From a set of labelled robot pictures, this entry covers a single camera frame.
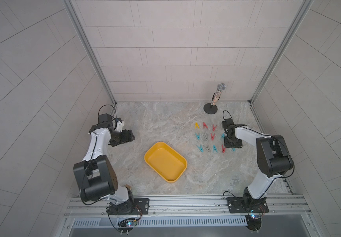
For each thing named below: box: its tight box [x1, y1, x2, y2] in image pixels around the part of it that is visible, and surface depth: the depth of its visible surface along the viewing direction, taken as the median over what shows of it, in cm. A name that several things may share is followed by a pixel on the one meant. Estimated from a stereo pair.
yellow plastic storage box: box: [143, 141, 188, 183], surface depth 87 cm
